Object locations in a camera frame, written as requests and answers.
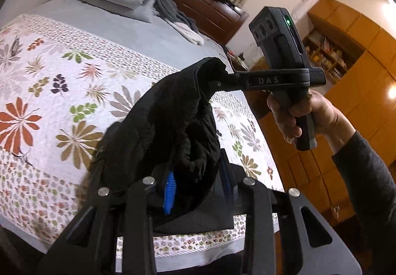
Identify dark grey blanket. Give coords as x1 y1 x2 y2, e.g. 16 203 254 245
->
153 0 200 34

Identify dark wooden nightstand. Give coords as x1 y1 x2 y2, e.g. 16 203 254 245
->
224 46 251 73

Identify black pants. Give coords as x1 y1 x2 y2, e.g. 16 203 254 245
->
83 57 236 235

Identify person's right hand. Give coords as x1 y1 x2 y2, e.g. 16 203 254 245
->
267 90 348 144

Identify wall shelf with books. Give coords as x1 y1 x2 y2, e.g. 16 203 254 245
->
301 29 366 84

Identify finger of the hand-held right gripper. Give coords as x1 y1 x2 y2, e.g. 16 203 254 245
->
207 72 248 99

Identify floral quilt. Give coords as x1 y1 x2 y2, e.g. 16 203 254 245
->
0 14 285 258

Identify white fleece cloth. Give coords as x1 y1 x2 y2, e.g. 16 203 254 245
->
167 18 205 46

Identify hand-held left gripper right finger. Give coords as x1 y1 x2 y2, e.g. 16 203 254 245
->
217 154 362 275

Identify person's right forearm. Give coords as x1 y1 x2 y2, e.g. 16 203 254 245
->
322 127 396 232

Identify bed with grey sheet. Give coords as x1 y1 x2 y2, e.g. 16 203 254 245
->
0 0 285 269

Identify flat grey pillow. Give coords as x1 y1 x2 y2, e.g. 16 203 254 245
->
76 0 153 23

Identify wooden wardrobe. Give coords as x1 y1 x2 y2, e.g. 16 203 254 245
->
257 0 396 229

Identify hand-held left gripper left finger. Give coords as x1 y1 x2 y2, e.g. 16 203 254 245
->
37 170 178 275

